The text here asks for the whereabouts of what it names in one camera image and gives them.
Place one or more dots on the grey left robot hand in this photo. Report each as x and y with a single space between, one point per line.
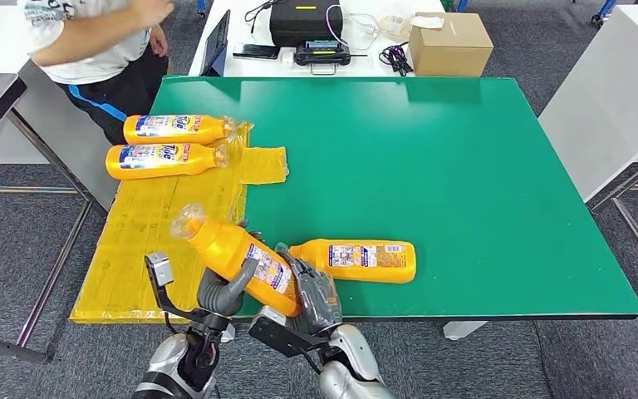
220 297

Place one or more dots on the white table foot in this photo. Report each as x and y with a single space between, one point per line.
462 331
230 333

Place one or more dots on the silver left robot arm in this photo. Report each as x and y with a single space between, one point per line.
167 363

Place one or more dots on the tablet with white cover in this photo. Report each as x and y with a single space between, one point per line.
217 38

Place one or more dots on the green crate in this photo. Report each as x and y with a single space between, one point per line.
446 4

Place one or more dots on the black smartphone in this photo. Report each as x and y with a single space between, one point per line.
257 51

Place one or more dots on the person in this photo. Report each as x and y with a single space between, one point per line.
88 60

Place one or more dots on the black carry case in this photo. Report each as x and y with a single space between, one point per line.
303 26

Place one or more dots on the person's right forearm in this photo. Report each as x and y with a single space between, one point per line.
82 41

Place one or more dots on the person's left hand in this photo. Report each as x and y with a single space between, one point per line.
159 41

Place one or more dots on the clear plastic bag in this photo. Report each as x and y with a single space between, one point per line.
396 26

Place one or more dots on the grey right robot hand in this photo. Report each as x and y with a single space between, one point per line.
319 303

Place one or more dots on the black handheld controller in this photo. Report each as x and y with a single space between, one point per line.
323 54

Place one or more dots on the brown cardboard box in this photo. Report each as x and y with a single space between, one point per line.
452 52

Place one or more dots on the blue post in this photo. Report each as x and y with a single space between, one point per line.
461 4
202 6

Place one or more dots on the small white adapter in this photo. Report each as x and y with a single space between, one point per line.
288 57

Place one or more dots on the blue wheeled frame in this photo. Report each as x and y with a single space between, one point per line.
605 6

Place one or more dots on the person's right hand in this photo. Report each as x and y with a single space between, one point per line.
154 11

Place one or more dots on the orange detergent bottle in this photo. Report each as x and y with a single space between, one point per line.
352 275
225 248
198 164
211 130

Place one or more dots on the white paper slip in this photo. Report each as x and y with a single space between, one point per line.
427 22

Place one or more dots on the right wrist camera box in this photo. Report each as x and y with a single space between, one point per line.
277 336

